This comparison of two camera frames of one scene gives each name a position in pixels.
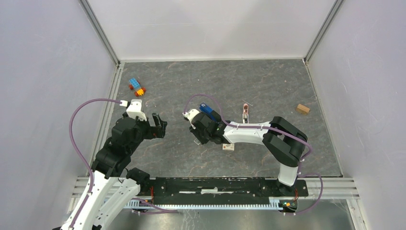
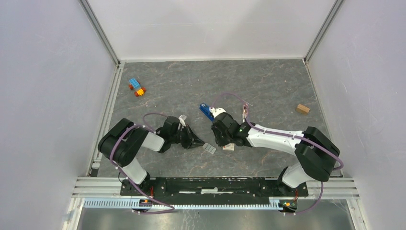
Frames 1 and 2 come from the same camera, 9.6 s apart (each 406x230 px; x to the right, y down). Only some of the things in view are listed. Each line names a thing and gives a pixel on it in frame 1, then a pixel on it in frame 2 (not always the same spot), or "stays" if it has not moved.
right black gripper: [195, 132] → [220, 143]
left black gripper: [157, 131] → [192, 141]
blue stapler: [205, 109] stays
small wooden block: [302, 109] stays
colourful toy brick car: [135, 85] stays
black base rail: [182, 189] stays
